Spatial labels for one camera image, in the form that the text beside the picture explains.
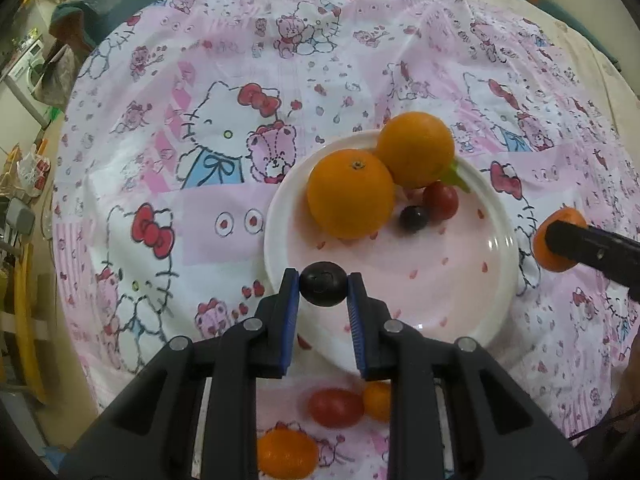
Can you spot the white washing machine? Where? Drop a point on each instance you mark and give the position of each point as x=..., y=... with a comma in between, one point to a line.
x=21, y=74

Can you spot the small mandarin top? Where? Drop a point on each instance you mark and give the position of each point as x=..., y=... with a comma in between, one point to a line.
x=551, y=245

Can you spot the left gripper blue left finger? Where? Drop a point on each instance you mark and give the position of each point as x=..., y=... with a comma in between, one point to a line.
x=285, y=318

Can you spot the pink strawberry pattern plate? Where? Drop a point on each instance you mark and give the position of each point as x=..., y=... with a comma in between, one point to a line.
x=451, y=279

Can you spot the red cherry tomato front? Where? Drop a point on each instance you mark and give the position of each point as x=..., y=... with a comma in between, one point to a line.
x=335, y=408

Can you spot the large orange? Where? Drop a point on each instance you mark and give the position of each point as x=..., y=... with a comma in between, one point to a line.
x=417, y=148
x=350, y=194

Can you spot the red white plastic bag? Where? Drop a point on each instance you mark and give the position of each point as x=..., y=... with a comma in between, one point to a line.
x=32, y=172

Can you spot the dark grape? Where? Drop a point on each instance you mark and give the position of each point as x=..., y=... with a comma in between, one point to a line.
x=323, y=284
x=413, y=219

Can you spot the pink Hello Kitty cloth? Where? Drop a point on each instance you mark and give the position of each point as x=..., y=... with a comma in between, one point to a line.
x=181, y=126

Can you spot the small mandarin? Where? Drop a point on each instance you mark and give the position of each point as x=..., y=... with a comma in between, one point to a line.
x=284, y=453
x=551, y=245
x=377, y=401

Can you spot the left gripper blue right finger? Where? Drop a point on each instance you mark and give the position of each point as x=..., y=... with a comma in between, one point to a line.
x=363, y=326

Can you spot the large orange front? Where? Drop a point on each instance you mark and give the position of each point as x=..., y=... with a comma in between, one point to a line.
x=350, y=194

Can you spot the yellow wooden rack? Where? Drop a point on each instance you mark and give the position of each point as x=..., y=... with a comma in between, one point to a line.
x=17, y=320

